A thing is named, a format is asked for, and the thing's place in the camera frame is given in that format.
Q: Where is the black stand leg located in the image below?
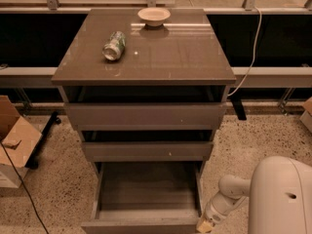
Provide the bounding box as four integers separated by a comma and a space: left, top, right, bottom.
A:
230, 97, 247, 121
25, 111, 61, 170

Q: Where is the grey top drawer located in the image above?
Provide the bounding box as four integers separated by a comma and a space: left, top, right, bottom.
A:
64, 103, 225, 131

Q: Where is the grey bottom drawer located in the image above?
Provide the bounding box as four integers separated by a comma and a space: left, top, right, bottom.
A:
82, 162, 203, 234

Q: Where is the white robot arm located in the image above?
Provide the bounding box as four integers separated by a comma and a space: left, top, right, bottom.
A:
196, 156, 312, 234

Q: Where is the grey drawer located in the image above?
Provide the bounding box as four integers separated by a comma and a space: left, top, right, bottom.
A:
82, 141, 214, 162
64, 103, 225, 131
82, 162, 203, 234

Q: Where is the white ceramic bowl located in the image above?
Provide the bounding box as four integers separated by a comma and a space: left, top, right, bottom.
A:
137, 7, 171, 26

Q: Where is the grey middle drawer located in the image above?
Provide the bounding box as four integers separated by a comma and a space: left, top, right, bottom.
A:
82, 141, 214, 162

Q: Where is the black cable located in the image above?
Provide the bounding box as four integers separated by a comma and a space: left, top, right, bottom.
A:
0, 141, 51, 234

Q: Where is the black stand leg left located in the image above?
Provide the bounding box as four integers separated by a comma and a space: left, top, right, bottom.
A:
25, 111, 61, 170

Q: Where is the crushed green soda can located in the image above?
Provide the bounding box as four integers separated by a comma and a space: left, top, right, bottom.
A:
102, 31, 126, 61

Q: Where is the black stand leg right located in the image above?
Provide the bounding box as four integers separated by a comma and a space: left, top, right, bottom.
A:
230, 97, 247, 121

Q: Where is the white cable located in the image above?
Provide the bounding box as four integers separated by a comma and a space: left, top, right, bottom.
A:
227, 7, 263, 98

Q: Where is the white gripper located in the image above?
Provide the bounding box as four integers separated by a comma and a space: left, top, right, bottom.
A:
196, 192, 248, 234

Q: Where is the open cardboard box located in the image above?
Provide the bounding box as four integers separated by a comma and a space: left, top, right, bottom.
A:
0, 96, 42, 188

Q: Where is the cardboard box at right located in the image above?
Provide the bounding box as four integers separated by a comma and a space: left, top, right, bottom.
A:
300, 97, 312, 133

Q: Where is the grey drawer cabinet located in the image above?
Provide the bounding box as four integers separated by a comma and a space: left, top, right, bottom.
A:
51, 7, 237, 177

